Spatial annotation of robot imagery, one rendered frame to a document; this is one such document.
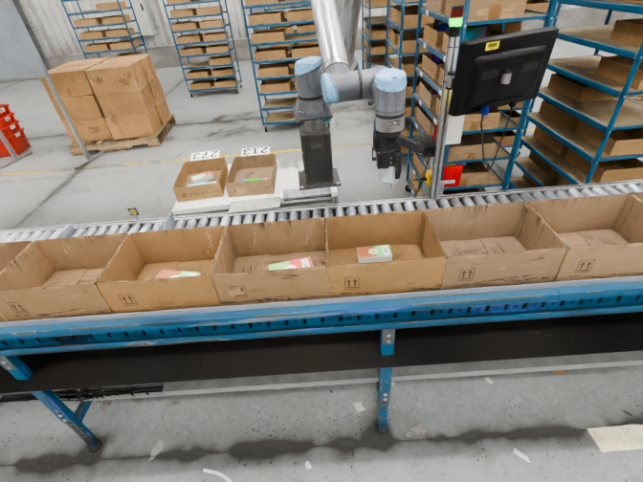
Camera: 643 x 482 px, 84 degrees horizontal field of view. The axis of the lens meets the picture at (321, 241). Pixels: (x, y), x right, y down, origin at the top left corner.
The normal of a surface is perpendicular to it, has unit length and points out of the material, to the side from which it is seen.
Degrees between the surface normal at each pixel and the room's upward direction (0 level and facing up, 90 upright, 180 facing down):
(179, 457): 0
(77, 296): 90
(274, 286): 90
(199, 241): 89
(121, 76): 91
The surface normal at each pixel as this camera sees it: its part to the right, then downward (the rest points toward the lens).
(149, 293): 0.02, 0.62
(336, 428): -0.07, -0.79
